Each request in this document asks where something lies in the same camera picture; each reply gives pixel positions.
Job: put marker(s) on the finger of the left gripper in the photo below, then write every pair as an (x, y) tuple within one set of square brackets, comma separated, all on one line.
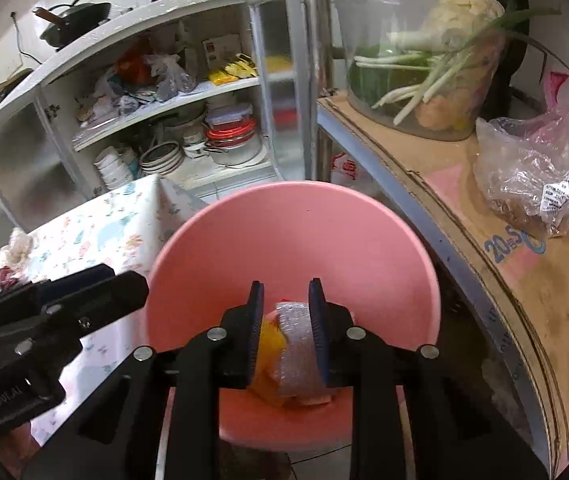
[(90, 308), (25, 299)]

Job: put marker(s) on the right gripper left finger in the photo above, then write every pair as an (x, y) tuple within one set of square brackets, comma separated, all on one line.
[(158, 401)]

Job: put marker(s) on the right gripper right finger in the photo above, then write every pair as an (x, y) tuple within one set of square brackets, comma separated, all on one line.
[(402, 396)]

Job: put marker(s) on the clear bubble wrap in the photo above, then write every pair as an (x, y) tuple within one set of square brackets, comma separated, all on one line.
[(17, 251)]

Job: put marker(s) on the yellow foam net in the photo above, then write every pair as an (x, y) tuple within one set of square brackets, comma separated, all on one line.
[(266, 380)]

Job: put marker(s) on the red white paper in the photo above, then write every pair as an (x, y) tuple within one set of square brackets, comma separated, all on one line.
[(11, 279)]

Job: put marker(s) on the white kitchen cabinet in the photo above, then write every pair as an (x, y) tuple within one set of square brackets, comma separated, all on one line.
[(98, 92)]

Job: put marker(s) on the stack of white bowls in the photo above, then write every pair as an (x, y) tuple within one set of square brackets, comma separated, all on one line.
[(117, 166)]

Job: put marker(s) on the stack of patterned plates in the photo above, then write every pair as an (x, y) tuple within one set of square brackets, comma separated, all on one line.
[(162, 159)]

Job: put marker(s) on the white patterned pot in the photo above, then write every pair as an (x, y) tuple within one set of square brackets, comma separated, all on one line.
[(193, 142)]

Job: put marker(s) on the metal rack shelf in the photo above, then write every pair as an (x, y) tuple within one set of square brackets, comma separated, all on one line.
[(464, 209)]

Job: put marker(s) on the pink plastic basin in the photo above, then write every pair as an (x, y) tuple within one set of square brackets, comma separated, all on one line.
[(284, 235)]

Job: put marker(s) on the cardboard shelf liner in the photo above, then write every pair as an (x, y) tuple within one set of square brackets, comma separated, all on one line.
[(514, 239)]

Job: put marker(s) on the red lidded containers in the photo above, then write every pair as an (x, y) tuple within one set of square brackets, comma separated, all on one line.
[(232, 136)]

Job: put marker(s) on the grey plastic bag on shelf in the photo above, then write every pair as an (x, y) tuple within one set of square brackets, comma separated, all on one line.
[(171, 78)]

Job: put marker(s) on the yellow packets on shelf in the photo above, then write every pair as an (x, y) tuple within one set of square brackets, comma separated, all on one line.
[(240, 67)]

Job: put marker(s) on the black wok with lid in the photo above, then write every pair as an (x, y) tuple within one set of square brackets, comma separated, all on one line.
[(68, 22)]

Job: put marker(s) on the clear plastic bag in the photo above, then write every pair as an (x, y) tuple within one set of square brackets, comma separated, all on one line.
[(522, 170)]

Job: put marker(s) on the clear container with vegetables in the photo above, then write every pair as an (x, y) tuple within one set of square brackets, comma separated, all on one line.
[(426, 67)]

